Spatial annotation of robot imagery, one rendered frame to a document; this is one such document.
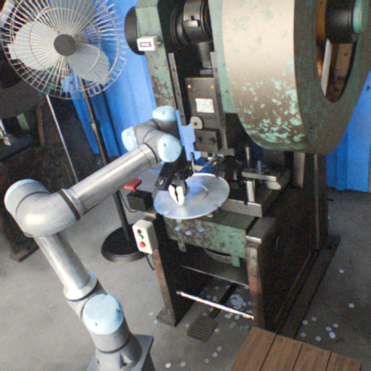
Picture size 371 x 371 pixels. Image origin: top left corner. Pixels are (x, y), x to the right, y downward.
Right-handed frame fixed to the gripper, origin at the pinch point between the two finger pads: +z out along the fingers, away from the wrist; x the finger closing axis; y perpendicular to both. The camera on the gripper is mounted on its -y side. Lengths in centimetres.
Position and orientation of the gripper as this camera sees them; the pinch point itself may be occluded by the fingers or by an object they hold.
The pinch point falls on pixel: (179, 203)
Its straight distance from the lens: 149.7
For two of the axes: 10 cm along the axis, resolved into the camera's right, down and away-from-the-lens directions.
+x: -8.3, -1.4, 5.4
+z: 1.7, 8.5, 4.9
